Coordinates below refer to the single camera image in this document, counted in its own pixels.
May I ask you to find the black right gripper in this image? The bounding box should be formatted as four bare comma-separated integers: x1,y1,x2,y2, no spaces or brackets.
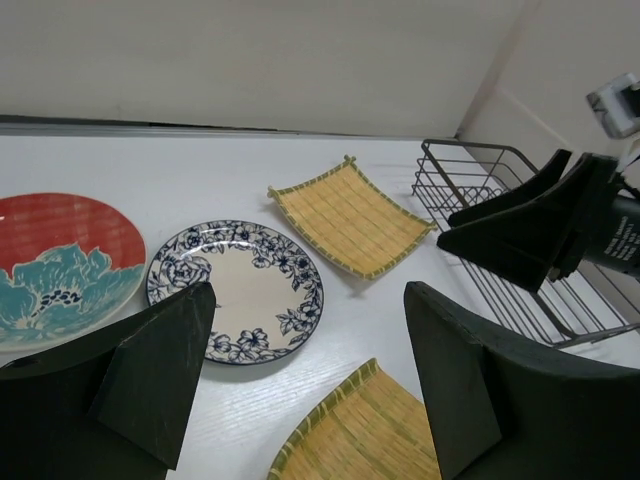
437,149,639,293

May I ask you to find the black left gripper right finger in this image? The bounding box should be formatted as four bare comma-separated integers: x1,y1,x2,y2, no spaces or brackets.
404,282,639,479

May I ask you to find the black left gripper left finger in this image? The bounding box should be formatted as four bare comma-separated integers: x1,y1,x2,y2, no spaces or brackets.
1,282,216,479

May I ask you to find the fan-shaped bamboo tray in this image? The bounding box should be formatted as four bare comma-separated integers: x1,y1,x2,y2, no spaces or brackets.
267,358,441,479

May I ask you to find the blue white floral plate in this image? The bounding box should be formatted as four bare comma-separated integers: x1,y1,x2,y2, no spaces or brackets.
146,220,324,366

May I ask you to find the red teal floral plate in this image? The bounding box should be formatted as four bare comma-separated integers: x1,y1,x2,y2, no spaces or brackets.
1,192,147,353

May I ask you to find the square bamboo tray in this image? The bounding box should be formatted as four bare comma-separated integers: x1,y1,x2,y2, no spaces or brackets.
267,155,438,280

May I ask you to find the dark wire dish rack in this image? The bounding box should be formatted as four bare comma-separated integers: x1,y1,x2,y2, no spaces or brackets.
412,139,639,348

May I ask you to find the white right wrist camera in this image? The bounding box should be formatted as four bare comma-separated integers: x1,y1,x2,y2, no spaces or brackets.
586,73,639,140

